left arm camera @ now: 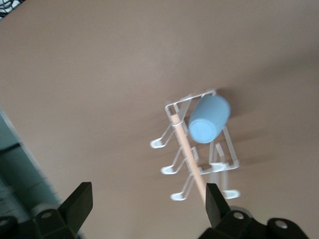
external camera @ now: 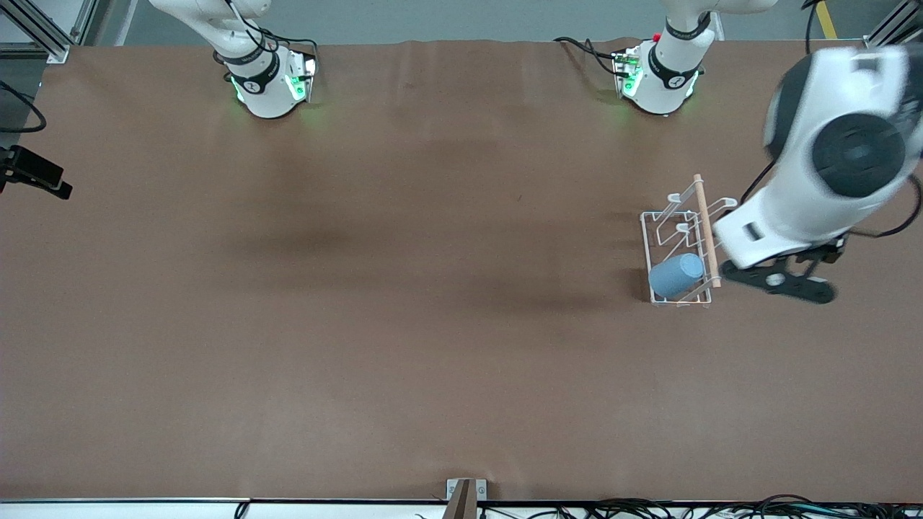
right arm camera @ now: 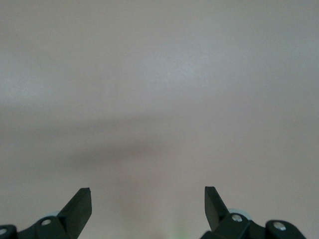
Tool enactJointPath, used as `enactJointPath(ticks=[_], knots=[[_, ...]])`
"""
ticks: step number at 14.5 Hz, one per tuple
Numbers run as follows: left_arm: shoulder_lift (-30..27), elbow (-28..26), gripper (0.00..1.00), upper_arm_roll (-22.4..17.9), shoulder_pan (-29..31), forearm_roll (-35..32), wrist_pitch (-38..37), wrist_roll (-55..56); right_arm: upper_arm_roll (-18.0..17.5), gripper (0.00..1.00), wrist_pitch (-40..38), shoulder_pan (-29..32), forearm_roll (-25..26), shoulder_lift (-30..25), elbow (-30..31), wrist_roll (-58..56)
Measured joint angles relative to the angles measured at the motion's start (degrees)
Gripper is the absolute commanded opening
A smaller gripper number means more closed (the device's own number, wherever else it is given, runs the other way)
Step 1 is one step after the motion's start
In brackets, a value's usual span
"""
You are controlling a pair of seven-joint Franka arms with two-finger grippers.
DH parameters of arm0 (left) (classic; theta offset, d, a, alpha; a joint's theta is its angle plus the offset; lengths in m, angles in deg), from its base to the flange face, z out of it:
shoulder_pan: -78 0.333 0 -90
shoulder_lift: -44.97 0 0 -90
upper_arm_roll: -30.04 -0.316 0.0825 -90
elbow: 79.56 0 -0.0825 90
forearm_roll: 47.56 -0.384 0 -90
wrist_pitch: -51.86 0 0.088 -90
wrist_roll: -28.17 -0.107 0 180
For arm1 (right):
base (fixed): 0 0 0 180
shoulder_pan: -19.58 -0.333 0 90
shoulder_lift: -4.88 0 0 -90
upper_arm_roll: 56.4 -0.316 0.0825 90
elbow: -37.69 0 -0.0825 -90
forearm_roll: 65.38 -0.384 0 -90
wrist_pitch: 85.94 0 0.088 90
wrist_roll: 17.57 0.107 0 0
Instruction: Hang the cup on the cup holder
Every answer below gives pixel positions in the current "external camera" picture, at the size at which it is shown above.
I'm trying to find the blue plastic cup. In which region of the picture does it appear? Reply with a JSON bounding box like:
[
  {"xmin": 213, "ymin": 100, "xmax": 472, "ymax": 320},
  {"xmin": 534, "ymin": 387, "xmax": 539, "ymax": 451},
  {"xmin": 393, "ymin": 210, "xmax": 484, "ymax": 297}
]
[{"xmin": 648, "ymin": 252, "xmax": 705, "ymax": 300}]

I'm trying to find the brown table mat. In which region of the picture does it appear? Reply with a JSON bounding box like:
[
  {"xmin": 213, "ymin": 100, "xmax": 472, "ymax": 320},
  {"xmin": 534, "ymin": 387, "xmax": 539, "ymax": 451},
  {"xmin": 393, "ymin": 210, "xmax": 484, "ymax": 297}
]
[{"xmin": 0, "ymin": 40, "xmax": 923, "ymax": 503}]

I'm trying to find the aluminium frame profile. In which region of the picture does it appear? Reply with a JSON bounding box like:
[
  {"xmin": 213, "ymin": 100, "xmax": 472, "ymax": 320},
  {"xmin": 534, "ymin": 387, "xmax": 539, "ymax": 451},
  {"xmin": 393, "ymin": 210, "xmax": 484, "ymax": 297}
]
[
  {"xmin": 0, "ymin": 0, "xmax": 102, "ymax": 64},
  {"xmin": 864, "ymin": 0, "xmax": 923, "ymax": 50}
]

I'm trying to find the white wire cup holder rack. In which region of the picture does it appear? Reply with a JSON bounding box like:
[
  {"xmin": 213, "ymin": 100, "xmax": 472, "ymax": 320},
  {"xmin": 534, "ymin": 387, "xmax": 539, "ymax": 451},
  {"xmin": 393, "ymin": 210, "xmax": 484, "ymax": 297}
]
[{"xmin": 640, "ymin": 174, "xmax": 740, "ymax": 309}]

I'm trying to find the black right arm base cable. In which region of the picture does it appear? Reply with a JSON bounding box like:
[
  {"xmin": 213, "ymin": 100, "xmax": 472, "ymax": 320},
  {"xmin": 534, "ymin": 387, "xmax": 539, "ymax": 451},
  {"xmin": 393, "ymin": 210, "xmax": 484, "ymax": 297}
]
[{"xmin": 216, "ymin": 0, "xmax": 319, "ymax": 80}]

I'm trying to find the black arm base cable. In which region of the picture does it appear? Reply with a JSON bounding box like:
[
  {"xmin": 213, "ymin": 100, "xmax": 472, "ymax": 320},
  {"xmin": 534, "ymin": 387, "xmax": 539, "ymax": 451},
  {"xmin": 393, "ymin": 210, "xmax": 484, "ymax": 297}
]
[
  {"xmin": 216, "ymin": 0, "xmax": 319, "ymax": 80},
  {"xmin": 553, "ymin": 36, "xmax": 635, "ymax": 79}
]

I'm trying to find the black left arm base cable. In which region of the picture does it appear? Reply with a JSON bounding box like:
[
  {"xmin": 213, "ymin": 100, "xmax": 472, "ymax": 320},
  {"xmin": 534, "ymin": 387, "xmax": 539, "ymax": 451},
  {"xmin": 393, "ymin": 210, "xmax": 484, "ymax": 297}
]
[{"xmin": 553, "ymin": 36, "xmax": 635, "ymax": 79}]

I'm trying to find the grey metal bracket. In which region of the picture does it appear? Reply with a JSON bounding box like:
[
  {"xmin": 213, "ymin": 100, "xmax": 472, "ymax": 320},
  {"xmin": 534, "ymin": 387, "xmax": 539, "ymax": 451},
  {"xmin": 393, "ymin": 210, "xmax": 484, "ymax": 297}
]
[{"xmin": 446, "ymin": 479, "xmax": 488, "ymax": 519}]

